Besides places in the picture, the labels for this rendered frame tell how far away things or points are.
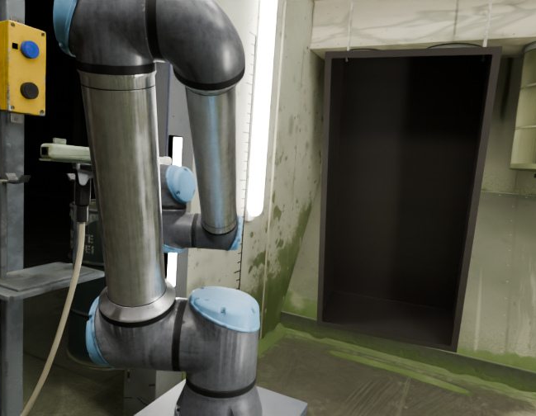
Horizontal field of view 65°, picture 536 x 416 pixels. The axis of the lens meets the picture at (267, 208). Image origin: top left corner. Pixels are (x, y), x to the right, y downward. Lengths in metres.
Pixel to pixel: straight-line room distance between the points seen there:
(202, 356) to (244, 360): 0.09
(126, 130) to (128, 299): 0.32
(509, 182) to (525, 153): 0.41
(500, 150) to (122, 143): 2.78
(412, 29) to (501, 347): 1.95
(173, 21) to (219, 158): 0.28
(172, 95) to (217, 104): 1.03
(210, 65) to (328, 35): 2.42
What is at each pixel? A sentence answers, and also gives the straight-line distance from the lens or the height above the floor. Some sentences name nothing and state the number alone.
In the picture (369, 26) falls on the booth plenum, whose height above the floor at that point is 2.10.
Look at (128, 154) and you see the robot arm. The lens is 0.70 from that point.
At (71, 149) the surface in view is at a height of 1.19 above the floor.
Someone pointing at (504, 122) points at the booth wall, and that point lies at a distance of 3.21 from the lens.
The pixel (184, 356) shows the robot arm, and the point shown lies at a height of 0.81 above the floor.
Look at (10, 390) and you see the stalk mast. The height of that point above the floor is 0.38.
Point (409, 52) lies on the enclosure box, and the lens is 1.67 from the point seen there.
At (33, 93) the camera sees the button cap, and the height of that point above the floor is 1.35.
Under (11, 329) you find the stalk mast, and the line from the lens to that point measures 1.65.
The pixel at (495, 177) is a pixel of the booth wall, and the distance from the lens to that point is 3.19.
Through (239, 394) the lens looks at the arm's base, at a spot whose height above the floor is 0.73.
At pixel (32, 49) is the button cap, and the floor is 1.48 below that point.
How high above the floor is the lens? 1.20
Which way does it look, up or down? 6 degrees down
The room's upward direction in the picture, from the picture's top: 4 degrees clockwise
